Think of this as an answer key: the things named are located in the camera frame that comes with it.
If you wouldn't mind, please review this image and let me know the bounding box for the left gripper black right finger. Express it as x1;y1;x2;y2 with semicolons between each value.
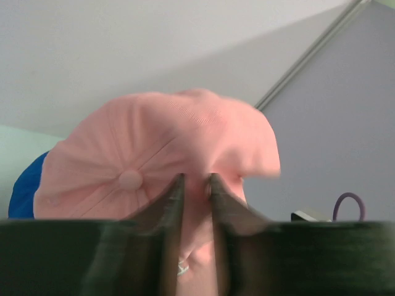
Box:
209;174;394;295

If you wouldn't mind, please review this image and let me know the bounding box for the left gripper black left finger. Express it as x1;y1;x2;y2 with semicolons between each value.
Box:
1;175;185;295

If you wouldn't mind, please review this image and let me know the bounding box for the pink LA cap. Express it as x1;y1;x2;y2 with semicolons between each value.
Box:
33;89;281;295

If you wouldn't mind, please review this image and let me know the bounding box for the blue mesh cap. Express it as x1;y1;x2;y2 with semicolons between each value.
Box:
8;151;48;219

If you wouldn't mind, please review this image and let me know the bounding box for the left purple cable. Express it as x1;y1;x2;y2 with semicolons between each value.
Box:
331;192;367;223

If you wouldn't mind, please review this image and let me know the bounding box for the right aluminium corner post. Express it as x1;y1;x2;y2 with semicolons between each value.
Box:
255;0;371;112

